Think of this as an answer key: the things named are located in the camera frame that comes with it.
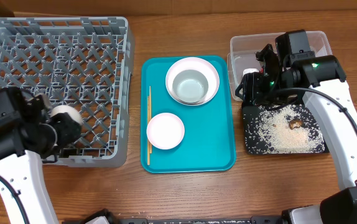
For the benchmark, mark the wooden chopstick left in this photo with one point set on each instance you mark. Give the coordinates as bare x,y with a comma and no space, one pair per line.
147,132

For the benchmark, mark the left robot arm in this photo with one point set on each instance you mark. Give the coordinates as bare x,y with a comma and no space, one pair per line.
31,130

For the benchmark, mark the wooden chopstick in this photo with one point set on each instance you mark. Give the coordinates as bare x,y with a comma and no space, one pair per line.
150,114
147,132

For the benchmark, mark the large white plate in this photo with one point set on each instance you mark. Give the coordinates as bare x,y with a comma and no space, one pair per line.
198,64

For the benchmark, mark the brown food scrap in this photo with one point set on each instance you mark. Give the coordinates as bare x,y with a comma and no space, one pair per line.
295,123

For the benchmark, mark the white cup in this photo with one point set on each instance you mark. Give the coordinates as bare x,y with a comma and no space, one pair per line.
72,112

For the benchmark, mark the grey dishwasher rack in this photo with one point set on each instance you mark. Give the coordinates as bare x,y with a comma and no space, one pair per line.
82,62

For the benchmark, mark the teal plastic tray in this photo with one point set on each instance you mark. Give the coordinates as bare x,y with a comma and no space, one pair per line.
208,143

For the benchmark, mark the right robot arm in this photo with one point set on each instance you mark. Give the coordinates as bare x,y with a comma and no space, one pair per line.
295,99

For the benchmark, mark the white rice heap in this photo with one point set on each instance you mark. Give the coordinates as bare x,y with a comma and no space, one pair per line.
284,137

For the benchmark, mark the clear plastic bin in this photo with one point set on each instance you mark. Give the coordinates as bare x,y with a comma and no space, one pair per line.
243,49

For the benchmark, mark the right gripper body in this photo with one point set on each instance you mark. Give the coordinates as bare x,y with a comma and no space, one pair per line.
266,58

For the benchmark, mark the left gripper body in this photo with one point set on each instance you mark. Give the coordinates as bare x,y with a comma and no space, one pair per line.
66,131

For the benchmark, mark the black tray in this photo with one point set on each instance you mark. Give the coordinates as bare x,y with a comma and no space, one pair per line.
250,146

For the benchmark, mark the wooden chopstick right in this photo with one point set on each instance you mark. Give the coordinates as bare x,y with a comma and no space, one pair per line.
150,114

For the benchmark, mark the white tissue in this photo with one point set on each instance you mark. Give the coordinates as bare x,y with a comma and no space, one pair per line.
250,70

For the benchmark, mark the grey bowl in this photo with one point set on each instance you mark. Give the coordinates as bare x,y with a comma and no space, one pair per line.
190,87

